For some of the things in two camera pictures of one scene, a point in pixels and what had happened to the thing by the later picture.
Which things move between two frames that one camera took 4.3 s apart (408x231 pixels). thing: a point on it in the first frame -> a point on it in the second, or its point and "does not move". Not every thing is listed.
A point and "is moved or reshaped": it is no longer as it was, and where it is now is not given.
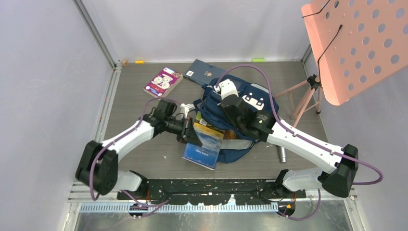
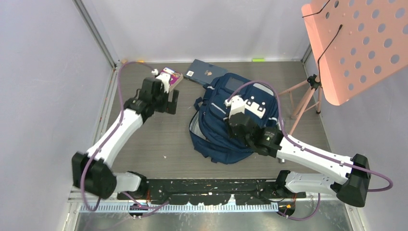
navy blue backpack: (236, 145) is moved or reshaped
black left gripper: (187, 134) -> (168, 107)
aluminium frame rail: (115, 64) does not move
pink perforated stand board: (357, 44) does not move
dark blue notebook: (201, 72) does not move
